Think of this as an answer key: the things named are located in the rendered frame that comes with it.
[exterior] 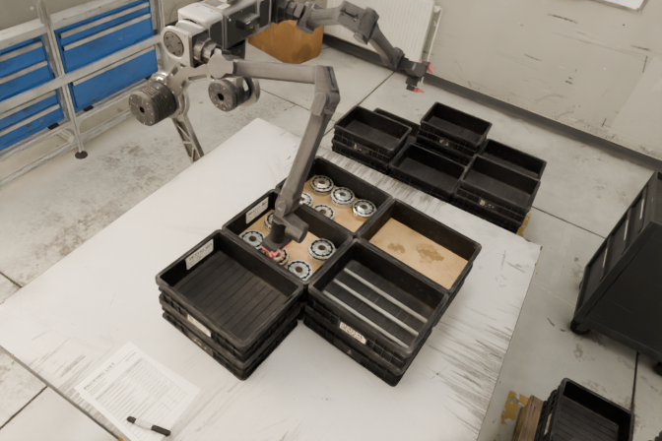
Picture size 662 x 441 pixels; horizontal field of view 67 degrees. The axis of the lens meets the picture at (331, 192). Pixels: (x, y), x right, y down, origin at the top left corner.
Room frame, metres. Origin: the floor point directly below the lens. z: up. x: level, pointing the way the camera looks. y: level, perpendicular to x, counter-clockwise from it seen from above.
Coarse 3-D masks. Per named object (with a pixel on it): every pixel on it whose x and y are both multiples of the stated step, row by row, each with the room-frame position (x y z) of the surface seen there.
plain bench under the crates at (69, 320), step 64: (256, 128) 2.17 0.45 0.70; (192, 192) 1.61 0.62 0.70; (256, 192) 1.68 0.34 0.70; (128, 256) 1.20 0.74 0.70; (512, 256) 1.55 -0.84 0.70; (0, 320) 0.85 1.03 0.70; (64, 320) 0.89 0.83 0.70; (128, 320) 0.93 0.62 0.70; (448, 320) 1.15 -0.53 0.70; (512, 320) 1.20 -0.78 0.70; (64, 384) 0.67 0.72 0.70; (256, 384) 0.78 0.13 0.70; (320, 384) 0.81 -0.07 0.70; (384, 384) 0.85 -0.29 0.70; (448, 384) 0.89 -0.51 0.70
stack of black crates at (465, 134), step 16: (432, 112) 2.91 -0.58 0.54; (448, 112) 2.91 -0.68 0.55; (464, 112) 2.88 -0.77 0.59; (432, 128) 2.65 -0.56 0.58; (448, 128) 2.82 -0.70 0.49; (464, 128) 2.86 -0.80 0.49; (480, 128) 2.82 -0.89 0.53; (416, 144) 2.69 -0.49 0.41; (432, 144) 2.64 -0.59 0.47; (448, 144) 2.61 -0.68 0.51; (464, 144) 2.58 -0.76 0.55; (480, 144) 2.55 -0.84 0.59; (464, 160) 2.56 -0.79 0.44
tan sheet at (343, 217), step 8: (304, 184) 1.64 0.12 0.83; (320, 200) 1.56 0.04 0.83; (328, 200) 1.57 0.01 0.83; (336, 208) 1.53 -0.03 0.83; (336, 216) 1.48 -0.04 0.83; (344, 216) 1.49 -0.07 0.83; (352, 216) 1.50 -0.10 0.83; (344, 224) 1.44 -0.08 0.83; (352, 224) 1.45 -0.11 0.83; (360, 224) 1.45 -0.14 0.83
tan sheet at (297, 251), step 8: (264, 216) 1.41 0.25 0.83; (256, 224) 1.36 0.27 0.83; (264, 232) 1.32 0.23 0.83; (304, 240) 1.32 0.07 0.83; (288, 248) 1.26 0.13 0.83; (296, 248) 1.27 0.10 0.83; (304, 248) 1.28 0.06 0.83; (296, 256) 1.23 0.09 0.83; (304, 256) 1.24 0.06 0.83; (312, 264) 1.21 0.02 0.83; (320, 264) 1.21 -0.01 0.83
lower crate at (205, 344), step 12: (168, 312) 0.95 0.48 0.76; (180, 324) 0.91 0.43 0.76; (288, 324) 0.98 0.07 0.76; (192, 336) 0.88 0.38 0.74; (204, 336) 0.85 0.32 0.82; (276, 336) 0.90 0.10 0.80; (204, 348) 0.86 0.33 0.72; (216, 348) 0.82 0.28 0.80; (264, 348) 0.85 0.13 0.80; (216, 360) 0.83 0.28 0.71; (228, 360) 0.81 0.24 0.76; (252, 360) 0.80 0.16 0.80; (240, 372) 0.78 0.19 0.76; (252, 372) 0.81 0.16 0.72
